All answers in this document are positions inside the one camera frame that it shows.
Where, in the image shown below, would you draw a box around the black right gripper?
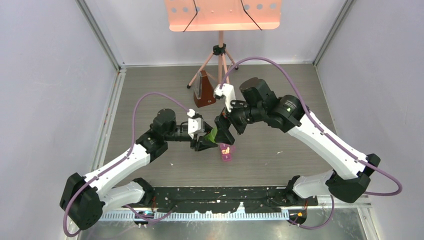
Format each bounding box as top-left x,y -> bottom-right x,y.
214,93 -> 265,145

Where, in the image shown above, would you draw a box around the brown wooden metronome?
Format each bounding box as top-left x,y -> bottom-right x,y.
192,70 -> 216,108

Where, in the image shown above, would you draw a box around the white pills in organizer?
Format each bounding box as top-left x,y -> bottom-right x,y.
221,147 -> 231,155

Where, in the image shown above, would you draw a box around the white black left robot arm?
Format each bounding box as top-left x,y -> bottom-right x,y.
59,108 -> 216,231

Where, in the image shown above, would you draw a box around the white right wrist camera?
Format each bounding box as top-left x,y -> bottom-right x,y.
213,83 -> 236,113

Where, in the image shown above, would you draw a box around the pink music stand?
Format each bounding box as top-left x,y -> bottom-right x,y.
164,0 -> 283,83

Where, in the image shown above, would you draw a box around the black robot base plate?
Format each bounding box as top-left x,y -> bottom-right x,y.
130,186 -> 318,214

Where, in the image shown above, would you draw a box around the green pill bottle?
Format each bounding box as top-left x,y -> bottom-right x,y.
203,127 -> 218,143

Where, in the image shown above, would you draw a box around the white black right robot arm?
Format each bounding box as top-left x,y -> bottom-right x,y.
214,77 -> 381,205

